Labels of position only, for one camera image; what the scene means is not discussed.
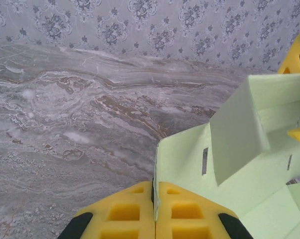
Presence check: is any green plastic tray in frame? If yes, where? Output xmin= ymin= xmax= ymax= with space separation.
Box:
xmin=152 ymin=73 xmax=300 ymax=239

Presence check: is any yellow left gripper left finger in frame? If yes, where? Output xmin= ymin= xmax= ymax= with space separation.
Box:
xmin=61 ymin=180 xmax=155 ymax=239

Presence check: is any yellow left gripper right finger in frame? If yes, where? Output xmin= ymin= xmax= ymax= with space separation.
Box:
xmin=154 ymin=181 xmax=252 ymax=239

